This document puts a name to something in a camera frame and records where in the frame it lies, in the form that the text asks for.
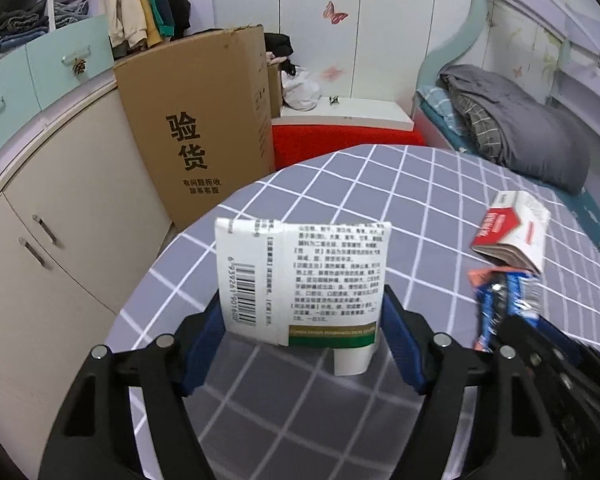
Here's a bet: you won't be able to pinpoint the blue snack wrapper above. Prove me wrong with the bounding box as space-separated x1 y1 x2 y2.
468 266 541 351

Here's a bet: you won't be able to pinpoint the white green medicine box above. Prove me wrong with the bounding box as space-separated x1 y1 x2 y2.
214 218 392 376

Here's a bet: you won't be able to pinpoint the red white medicine box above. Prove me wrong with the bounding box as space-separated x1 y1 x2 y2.
470 191 550 275

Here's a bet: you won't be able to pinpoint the grey checked tablecloth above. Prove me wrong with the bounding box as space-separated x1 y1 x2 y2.
107 145 600 479

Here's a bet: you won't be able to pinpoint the beige low cabinet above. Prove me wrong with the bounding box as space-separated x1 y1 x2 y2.
0 88 171 479

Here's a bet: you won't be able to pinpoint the grey folded blanket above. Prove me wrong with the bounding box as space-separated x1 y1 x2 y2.
440 64 591 195

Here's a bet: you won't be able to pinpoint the white plastic bag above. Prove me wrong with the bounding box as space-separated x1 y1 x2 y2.
282 67 322 112

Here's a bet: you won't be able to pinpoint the tall brown cardboard box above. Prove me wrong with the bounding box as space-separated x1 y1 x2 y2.
114 26 275 230

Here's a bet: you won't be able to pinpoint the teal drawer unit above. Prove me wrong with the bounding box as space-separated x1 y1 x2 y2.
0 15 114 149

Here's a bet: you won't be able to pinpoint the hanging jackets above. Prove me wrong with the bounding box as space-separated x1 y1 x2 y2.
100 0 190 60

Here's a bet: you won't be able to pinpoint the purple cubby shelf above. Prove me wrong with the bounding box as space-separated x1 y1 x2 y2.
0 0 106 61

